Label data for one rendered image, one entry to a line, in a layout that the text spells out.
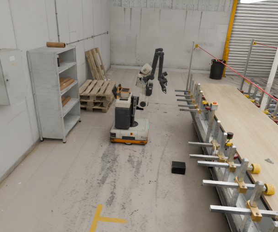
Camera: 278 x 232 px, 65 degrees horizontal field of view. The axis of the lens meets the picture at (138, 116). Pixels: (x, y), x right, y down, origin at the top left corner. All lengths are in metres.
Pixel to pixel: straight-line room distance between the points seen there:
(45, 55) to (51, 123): 1.14
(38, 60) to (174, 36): 6.84
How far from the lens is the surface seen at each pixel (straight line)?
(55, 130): 4.04
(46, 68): 3.69
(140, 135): 3.79
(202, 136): 3.00
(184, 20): 9.64
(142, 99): 3.73
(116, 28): 9.73
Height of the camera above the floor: 2.08
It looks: 24 degrees down
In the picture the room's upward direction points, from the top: 3 degrees clockwise
